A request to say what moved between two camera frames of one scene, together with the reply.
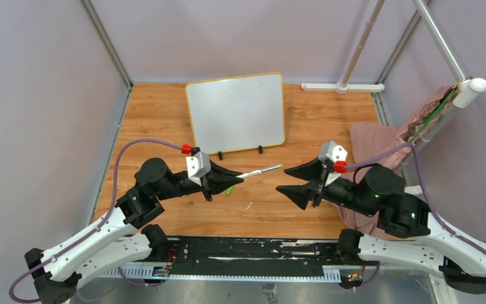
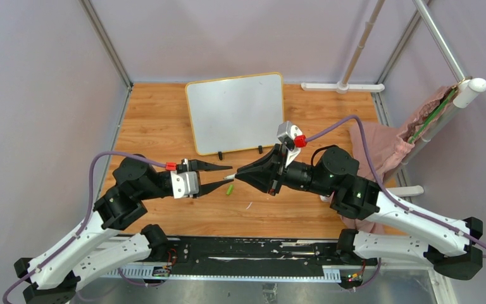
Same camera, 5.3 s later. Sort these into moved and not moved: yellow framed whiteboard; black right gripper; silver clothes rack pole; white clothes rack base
Moved: black right gripper
Not moved: white clothes rack base; yellow framed whiteboard; silver clothes rack pole
